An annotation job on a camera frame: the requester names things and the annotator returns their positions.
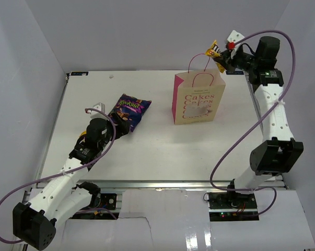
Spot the purple snack bag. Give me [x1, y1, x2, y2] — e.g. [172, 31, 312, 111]
[108, 94, 151, 132]

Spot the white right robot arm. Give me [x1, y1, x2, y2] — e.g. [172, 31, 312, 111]
[222, 36, 304, 209]

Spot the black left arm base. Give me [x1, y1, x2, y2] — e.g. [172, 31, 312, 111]
[77, 193, 117, 215]

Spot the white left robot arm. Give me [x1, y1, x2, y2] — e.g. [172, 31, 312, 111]
[13, 111, 130, 250]

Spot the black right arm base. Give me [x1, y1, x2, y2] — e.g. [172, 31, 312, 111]
[203, 192, 259, 222]

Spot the blue label right corner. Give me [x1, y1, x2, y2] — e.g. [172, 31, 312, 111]
[226, 71, 244, 75]

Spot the blue label corner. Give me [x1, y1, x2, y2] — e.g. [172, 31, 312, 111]
[226, 71, 244, 75]
[71, 71, 89, 76]

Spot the blue label left corner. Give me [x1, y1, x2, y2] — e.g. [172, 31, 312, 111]
[71, 71, 89, 76]

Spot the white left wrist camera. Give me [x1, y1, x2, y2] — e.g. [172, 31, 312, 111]
[85, 102, 105, 120]

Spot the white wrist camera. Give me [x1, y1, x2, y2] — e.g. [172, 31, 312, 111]
[226, 30, 245, 58]
[85, 102, 105, 120]

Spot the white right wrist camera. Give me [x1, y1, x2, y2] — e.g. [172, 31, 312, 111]
[226, 30, 245, 58]

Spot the paper bag with pink handles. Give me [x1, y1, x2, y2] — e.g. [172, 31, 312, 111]
[171, 68, 226, 125]

